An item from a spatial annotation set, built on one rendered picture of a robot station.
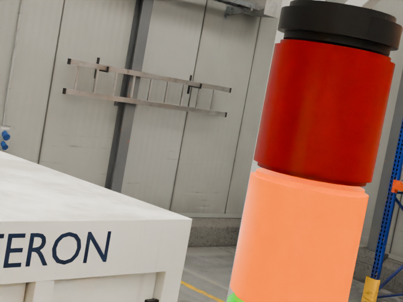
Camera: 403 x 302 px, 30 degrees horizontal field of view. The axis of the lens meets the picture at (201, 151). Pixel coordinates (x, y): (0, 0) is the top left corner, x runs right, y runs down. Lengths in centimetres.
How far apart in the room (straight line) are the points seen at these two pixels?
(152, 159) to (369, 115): 989
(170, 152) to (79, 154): 148
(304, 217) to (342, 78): 6
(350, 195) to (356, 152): 2
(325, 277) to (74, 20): 894
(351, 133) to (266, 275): 7
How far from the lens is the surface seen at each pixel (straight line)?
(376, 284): 929
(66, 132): 932
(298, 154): 29
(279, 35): 292
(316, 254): 30
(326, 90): 29
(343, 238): 30
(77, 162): 948
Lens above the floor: 230
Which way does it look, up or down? 5 degrees down
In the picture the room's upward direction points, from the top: 10 degrees clockwise
